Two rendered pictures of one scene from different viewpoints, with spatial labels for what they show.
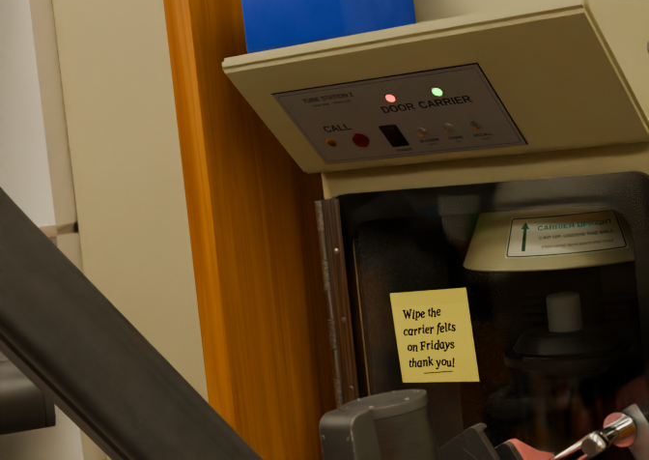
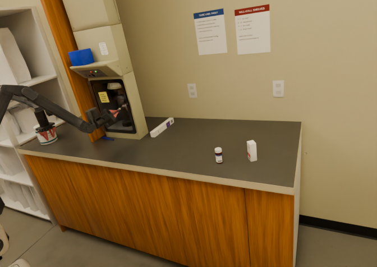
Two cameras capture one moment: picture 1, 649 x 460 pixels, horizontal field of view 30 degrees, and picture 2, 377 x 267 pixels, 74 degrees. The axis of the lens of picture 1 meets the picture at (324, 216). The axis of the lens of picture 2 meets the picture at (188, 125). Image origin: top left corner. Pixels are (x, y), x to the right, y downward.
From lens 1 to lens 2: 0.90 m
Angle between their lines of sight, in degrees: 23
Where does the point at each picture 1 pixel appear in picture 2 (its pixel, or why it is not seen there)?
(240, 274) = (79, 91)
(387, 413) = (91, 110)
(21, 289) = (47, 106)
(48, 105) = (50, 55)
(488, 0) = (101, 58)
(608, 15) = (110, 64)
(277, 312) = (85, 95)
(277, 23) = (75, 63)
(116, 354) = (59, 110)
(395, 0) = (90, 58)
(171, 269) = not seen: hidden behind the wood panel
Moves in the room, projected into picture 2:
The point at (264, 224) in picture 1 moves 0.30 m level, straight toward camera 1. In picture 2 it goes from (81, 84) to (76, 94)
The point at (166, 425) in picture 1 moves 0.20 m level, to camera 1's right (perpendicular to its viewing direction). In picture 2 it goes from (66, 115) to (102, 107)
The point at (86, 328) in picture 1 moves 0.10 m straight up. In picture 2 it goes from (55, 108) to (48, 90)
